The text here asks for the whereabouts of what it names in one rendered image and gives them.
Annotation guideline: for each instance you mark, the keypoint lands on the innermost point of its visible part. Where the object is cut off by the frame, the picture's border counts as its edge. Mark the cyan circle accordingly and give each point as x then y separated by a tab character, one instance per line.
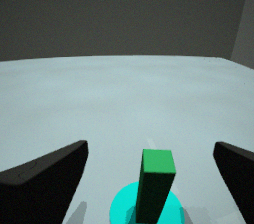
123	210

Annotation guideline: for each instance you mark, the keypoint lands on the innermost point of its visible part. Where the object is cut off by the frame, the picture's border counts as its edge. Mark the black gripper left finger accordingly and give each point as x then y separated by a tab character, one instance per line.
40	191

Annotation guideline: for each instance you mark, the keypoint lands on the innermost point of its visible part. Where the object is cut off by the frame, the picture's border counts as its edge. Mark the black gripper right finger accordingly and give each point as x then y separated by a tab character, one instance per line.
236	166

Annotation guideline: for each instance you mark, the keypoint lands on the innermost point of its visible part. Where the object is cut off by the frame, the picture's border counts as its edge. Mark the green rectangular post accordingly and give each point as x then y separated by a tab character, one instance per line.
157	174

